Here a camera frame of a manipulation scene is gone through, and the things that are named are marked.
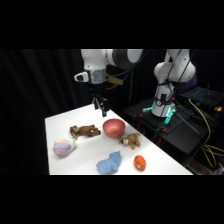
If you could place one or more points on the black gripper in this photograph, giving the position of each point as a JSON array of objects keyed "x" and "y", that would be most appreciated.
[{"x": 98, "y": 89}]

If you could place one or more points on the red patterned ball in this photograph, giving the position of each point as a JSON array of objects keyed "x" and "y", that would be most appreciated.
[{"x": 140, "y": 163}]

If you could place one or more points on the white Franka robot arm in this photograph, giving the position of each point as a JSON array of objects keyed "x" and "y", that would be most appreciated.
[{"x": 173, "y": 70}]

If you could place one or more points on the pink bowl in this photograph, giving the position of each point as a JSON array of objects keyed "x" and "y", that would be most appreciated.
[{"x": 114, "y": 128}]

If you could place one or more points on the tan tag on wrist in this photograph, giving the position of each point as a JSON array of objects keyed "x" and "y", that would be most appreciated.
[{"x": 114, "y": 80}]

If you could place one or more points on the dark brown plush dog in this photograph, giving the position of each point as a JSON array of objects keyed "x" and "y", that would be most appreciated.
[{"x": 85, "y": 131}]

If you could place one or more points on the tan plush teddy bear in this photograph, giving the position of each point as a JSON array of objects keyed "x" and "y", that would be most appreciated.
[{"x": 130, "y": 140}]

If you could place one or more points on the pastel white plush toy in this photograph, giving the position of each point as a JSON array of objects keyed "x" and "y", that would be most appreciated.
[{"x": 64, "y": 147}]

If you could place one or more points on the blue plush toy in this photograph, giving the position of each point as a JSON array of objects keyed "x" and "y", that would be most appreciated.
[{"x": 109, "y": 163}]

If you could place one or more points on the black curtain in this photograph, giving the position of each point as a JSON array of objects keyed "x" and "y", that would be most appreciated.
[{"x": 33, "y": 86}]

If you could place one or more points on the black robot stand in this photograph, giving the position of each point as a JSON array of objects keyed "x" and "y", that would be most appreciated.
[{"x": 180, "y": 133}]

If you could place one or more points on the black laptop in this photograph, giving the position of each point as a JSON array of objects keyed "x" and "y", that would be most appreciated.
[{"x": 203, "y": 95}]

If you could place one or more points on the small yellow object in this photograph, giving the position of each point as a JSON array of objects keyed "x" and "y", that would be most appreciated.
[{"x": 218, "y": 108}]

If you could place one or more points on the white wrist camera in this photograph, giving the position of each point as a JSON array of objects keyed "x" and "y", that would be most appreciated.
[{"x": 81, "y": 77}]

